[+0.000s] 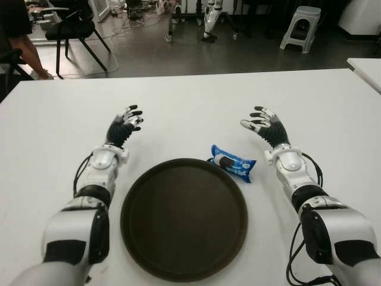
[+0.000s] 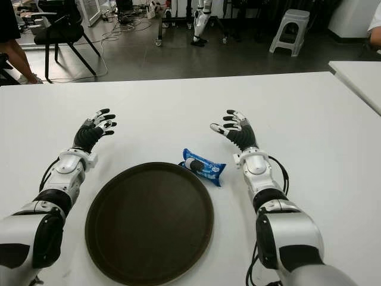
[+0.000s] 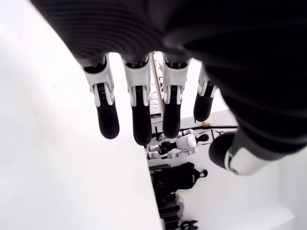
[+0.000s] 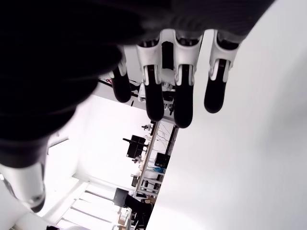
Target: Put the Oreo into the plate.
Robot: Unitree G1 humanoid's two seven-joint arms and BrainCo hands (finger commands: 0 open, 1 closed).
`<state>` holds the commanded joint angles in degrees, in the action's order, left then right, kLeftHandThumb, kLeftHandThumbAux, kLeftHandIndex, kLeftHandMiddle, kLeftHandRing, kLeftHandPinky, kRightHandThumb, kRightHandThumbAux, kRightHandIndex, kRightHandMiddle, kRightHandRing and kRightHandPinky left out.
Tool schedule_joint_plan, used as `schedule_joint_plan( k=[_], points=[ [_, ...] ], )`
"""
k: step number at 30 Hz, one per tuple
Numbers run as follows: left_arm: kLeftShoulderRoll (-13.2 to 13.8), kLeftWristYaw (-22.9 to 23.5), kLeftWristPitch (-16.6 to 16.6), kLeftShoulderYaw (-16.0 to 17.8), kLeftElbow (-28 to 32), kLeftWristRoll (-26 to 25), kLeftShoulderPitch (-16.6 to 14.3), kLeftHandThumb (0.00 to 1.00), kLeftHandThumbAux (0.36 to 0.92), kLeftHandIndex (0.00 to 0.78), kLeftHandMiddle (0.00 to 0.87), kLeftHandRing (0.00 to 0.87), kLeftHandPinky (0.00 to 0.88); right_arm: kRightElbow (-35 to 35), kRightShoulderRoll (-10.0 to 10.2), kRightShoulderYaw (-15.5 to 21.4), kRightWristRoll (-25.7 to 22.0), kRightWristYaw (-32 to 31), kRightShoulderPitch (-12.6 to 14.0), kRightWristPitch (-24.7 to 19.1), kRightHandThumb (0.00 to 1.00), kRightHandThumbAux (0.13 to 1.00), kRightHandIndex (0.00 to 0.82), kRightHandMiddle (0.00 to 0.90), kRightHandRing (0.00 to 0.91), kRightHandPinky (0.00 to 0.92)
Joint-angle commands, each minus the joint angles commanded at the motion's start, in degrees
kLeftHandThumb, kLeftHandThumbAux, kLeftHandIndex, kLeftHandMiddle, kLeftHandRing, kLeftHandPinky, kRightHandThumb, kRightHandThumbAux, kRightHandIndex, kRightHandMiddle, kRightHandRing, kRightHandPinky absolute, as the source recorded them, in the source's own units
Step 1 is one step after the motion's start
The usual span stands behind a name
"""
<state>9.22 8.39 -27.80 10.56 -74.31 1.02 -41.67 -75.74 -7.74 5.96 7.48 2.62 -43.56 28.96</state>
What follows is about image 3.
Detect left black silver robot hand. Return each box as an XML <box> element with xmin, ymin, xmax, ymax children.
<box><xmin>30</xmin><ymin>0</ymin><xmax>307</xmax><ymax>177</ymax></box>

